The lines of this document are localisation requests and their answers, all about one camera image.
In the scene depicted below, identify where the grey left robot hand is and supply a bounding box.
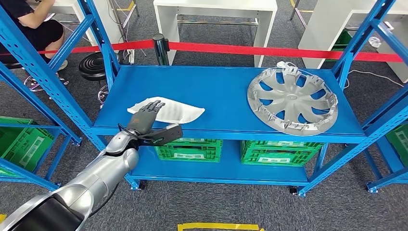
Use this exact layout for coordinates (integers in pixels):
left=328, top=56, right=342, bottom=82
left=126, top=100, right=166, bottom=136

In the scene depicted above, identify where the white curved plastic part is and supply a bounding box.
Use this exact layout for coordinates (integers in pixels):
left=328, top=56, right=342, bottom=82
left=127, top=96, right=205, bottom=124

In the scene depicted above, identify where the blue metal shelf rack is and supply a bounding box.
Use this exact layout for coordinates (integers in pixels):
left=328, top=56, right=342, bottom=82
left=0, top=62, right=84, bottom=192
left=361, top=86, right=408, bottom=194
left=0, top=0, right=408, bottom=197

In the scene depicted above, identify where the green plastic crate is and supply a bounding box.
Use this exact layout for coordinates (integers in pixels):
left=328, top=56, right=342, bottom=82
left=0, top=116, right=55, bottom=178
left=385, top=122, right=408, bottom=168
left=241, top=149, right=322, bottom=167
left=241, top=140, right=324, bottom=153
left=325, top=30, right=353, bottom=63
left=154, top=138, right=224, bottom=151
left=155, top=146, right=222, bottom=163

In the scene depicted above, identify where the black round stool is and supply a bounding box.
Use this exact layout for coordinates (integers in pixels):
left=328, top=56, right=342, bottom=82
left=79, top=51, right=111, bottom=109

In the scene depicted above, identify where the white desk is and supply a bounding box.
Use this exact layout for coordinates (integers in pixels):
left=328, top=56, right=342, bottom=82
left=153, top=0, right=278, bottom=67
left=52, top=0, right=120, bottom=47
left=298, top=0, right=408, bottom=84

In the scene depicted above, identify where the chrome swivel stool base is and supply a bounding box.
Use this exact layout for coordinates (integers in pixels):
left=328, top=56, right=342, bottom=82
left=23, top=71, right=69, bottom=93

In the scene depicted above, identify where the red barrier belt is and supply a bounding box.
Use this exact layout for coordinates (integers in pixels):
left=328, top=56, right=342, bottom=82
left=37, top=39, right=404, bottom=63

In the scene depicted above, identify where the person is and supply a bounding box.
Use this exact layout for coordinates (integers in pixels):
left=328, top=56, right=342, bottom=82
left=0, top=0, right=69, bottom=71

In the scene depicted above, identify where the silver wheel hubcap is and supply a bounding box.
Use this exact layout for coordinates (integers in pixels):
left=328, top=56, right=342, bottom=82
left=247, top=66, right=339, bottom=137

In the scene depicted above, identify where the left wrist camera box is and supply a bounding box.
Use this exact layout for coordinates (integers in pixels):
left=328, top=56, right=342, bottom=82
left=140, top=124, right=184, bottom=147

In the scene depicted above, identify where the black stanchion post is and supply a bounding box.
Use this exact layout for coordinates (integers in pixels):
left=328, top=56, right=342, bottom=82
left=152, top=33, right=170, bottom=66

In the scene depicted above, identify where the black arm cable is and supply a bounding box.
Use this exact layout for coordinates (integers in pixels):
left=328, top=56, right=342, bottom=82
left=90, top=123, right=151, bottom=218

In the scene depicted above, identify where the white floor cable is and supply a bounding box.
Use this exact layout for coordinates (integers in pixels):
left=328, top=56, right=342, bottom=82
left=344, top=69, right=406, bottom=90

